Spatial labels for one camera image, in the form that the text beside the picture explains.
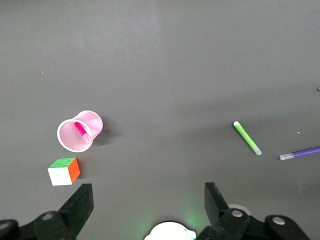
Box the pink marker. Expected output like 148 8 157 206
74 121 93 145

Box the multicolour puzzle cube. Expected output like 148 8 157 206
47 157 81 187

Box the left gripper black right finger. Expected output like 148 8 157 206
194 181 251 240

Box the purple marker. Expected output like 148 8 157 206
279 146 320 161

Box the pink plastic cup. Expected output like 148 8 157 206
56 110 104 153

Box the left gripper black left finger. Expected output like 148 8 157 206
33 183 95 240

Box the green marker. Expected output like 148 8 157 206
233 120 263 156

